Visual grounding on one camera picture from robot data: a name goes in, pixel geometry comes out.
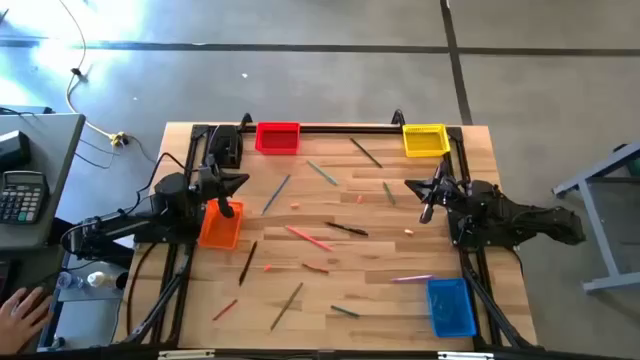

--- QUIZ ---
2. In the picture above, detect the thin red crayon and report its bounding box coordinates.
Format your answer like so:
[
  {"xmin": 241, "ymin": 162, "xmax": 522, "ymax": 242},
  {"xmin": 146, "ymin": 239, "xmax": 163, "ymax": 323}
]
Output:
[{"xmin": 211, "ymin": 298, "xmax": 239, "ymax": 322}]

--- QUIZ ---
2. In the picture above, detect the black pen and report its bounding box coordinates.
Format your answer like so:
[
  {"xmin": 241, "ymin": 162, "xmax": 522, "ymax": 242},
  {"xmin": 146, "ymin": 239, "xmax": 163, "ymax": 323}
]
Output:
[{"xmin": 324, "ymin": 221, "xmax": 370, "ymax": 238}]

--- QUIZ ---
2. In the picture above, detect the black desk calculator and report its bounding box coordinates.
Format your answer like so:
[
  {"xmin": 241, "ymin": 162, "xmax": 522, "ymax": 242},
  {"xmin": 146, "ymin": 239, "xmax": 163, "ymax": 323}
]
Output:
[{"xmin": 0, "ymin": 170, "xmax": 50, "ymax": 225}]

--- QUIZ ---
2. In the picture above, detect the grey metal bench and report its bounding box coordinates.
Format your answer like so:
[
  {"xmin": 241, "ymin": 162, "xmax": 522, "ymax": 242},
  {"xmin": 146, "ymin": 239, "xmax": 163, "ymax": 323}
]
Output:
[{"xmin": 551, "ymin": 141, "xmax": 640, "ymax": 294}]

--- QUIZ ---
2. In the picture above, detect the white plastic bottle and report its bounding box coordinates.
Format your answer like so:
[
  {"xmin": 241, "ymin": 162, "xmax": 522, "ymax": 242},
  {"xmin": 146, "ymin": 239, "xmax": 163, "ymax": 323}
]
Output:
[{"xmin": 86, "ymin": 270, "xmax": 119, "ymax": 290}]

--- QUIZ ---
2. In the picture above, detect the silver metal bracket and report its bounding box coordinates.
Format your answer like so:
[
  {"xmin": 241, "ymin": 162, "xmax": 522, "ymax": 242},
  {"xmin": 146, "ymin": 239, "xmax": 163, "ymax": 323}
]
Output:
[
  {"xmin": 158, "ymin": 349, "xmax": 216, "ymax": 360},
  {"xmin": 437, "ymin": 350, "xmax": 495, "ymax": 360}
]

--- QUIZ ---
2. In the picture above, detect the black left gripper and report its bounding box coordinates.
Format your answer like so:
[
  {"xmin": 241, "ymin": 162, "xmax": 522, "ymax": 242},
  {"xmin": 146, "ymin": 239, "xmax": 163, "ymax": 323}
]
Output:
[{"xmin": 198, "ymin": 168, "xmax": 250, "ymax": 220}]

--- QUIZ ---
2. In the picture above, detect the clear plastic bottle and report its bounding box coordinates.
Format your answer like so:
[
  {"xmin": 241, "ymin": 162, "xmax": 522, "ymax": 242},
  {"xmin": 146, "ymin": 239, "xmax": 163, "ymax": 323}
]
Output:
[{"xmin": 55, "ymin": 271, "xmax": 85, "ymax": 292}]

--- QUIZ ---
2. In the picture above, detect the blue plastic bin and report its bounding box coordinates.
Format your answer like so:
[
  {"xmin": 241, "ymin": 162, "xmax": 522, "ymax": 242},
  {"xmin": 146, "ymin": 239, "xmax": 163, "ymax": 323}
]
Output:
[{"xmin": 425, "ymin": 277, "xmax": 478, "ymax": 339}]

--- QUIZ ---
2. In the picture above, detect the light purple pen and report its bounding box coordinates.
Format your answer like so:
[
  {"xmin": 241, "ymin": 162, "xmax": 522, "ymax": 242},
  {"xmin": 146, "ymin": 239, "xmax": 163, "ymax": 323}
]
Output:
[{"xmin": 389, "ymin": 273, "xmax": 437, "ymax": 284}]

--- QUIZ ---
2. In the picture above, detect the yellow plastic bin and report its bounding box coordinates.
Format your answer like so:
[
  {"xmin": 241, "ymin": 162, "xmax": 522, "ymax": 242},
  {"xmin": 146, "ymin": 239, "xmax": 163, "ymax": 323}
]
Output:
[{"xmin": 402, "ymin": 123, "xmax": 452, "ymax": 159}]

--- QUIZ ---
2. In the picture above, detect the black desk device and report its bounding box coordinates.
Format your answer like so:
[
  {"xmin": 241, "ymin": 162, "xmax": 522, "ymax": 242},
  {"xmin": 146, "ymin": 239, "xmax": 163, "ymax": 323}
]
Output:
[{"xmin": 0, "ymin": 130, "xmax": 32, "ymax": 172}]

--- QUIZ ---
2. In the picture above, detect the blue pencil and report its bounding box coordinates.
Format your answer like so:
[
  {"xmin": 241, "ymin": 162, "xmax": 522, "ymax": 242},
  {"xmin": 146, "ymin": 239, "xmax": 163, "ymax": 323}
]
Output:
[{"xmin": 261, "ymin": 174, "xmax": 292, "ymax": 216}]

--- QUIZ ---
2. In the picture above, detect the black aluminium table frame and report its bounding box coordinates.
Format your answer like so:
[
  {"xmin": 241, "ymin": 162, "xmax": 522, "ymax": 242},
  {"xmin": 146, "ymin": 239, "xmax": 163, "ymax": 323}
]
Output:
[{"xmin": 119, "ymin": 109, "xmax": 536, "ymax": 351}]

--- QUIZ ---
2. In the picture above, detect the teal pen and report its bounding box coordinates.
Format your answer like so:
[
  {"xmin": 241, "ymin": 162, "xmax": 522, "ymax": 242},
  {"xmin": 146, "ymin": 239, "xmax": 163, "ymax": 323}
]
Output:
[{"xmin": 306, "ymin": 159, "xmax": 339, "ymax": 187}]

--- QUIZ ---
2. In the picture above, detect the person's hand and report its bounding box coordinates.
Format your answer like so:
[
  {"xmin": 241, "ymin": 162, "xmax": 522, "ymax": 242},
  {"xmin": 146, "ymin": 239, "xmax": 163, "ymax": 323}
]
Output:
[{"xmin": 0, "ymin": 286, "xmax": 54, "ymax": 354}]

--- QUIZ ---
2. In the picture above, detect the brown pencil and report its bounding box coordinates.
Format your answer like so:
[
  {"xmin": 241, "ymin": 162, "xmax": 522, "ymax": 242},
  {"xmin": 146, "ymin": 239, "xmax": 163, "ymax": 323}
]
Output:
[{"xmin": 269, "ymin": 281, "xmax": 305, "ymax": 332}]

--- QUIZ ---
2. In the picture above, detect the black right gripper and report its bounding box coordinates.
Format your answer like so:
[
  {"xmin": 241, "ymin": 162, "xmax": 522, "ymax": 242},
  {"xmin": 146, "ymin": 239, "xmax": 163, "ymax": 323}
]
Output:
[{"xmin": 404, "ymin": 162, "xmax": 457, "ymax": 224}]

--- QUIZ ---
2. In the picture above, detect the red pencil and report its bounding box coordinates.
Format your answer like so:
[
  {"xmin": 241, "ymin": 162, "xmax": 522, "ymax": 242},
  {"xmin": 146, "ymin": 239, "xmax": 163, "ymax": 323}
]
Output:
[{"xmin": 284, "ymin": 225, "xmax": 335, "ymax": 253}]

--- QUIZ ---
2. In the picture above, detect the red plastic bin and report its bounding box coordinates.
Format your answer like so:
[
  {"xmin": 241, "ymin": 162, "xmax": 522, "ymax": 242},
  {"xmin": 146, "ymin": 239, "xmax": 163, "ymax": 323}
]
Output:
[{"xmin": 254, "ymin": 121, "xmax": 302, "ymax": 156}]

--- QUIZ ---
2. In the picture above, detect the dark green crayon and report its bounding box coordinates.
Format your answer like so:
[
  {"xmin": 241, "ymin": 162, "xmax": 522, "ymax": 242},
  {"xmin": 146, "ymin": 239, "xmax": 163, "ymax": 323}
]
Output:
[{"xmin": 329, "ymin": 304, "xmax": 361, "ymax": 319}]

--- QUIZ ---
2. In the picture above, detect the thin dark pen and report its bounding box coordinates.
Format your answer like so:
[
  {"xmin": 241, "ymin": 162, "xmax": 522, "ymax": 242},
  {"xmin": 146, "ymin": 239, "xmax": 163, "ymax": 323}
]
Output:
[{"xmin": 349, "ymin": 137, "xmax": 384, "ymax": 169}]

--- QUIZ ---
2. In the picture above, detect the grey desk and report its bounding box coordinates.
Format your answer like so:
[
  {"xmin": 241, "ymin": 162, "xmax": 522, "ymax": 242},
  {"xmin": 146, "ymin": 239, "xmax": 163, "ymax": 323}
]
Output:
[{"xmin": 0, "ymin": 112, "xmax": 87, "ymax": 251}]

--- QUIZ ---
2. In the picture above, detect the orange plastic bin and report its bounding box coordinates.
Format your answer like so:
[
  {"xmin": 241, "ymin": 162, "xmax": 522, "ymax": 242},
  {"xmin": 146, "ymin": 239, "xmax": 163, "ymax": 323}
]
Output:
[{"xmin": 197, "ymin": 198, "xmax": 245, "ymax": 251}]

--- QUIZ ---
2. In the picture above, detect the yellow power cable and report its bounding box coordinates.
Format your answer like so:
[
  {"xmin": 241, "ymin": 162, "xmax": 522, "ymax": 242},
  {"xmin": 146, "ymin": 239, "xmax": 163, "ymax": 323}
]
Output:
[{"xmin": 57, "ymin": 0, "xmax": 129, "ymax": 147}]

